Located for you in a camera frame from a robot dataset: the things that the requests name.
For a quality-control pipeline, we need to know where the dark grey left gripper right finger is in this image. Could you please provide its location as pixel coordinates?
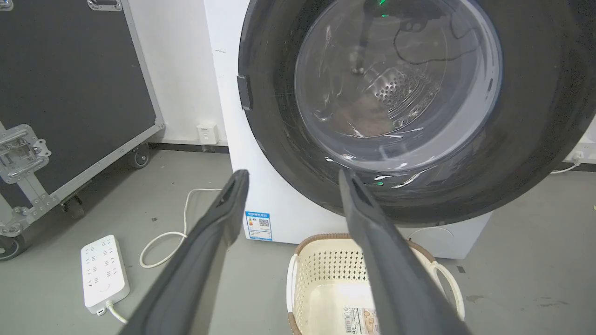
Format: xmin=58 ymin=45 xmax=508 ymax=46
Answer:
xmin=338 ymin=168 xmax=472 ymax=335

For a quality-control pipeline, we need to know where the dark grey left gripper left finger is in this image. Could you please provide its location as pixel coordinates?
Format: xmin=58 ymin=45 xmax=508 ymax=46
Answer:
xmin=119 ymin=169 xmax=250 ymax=335

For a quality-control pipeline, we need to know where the white front-load washing machine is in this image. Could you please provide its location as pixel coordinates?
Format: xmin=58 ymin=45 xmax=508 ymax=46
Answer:
xmin=237 ymin=0 xmax=596 ymax=228

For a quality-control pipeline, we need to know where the white washing machine body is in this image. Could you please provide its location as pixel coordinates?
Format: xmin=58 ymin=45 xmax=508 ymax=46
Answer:
xmin=203 ymin=0 xmax=493 ymax=260

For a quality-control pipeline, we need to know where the cream perforated laundry basket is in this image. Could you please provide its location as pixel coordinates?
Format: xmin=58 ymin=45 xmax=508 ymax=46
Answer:
xmin=286 ymin=233 xmax=466 ymax=335

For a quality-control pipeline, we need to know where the blue energy label sticker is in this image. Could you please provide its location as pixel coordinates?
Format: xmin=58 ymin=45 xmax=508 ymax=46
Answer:
xmin=245 ymin=211 xmax=273 ymax=241

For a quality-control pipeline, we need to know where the white power strip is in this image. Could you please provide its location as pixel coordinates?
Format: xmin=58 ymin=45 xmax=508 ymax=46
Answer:
xmin=81 ymin=234 xmax=130 ymax=316

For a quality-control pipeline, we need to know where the black flight case with aluminium edges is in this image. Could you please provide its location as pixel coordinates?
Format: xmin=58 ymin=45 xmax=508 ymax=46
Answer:
xmin=0 ymin=0 xmax=165 ymax=261

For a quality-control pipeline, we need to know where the white power cable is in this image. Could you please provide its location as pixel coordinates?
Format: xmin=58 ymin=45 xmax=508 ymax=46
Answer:
xmin=106 ymin=188 xmax=223 ymax=324

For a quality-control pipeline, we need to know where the white wall socket with plug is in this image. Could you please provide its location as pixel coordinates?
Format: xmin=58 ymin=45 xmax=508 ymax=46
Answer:
xmin=550 ymin=149 xmax=596 ymax=175

